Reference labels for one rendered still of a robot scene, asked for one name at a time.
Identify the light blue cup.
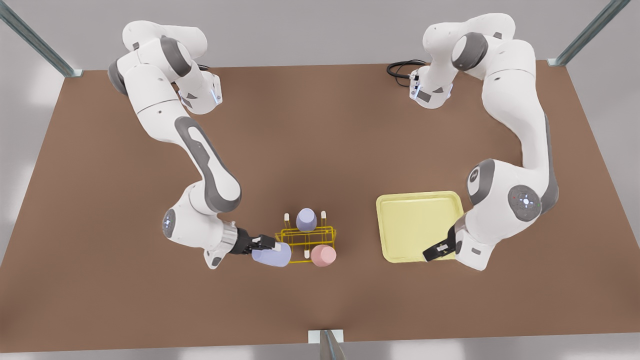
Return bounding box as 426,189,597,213
251,241,292,268

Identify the pale yellow tray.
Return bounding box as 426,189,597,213
376,191,465,264

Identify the lavender cup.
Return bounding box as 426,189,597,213
296,208,318,232

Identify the pink cup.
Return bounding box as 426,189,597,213
310,244,337,268

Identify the yellow wire cup rack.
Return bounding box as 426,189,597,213
275,210,337,265

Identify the silver frame post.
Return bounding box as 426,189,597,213
547,0,632,68
307,329,345,360
0,0,84,78

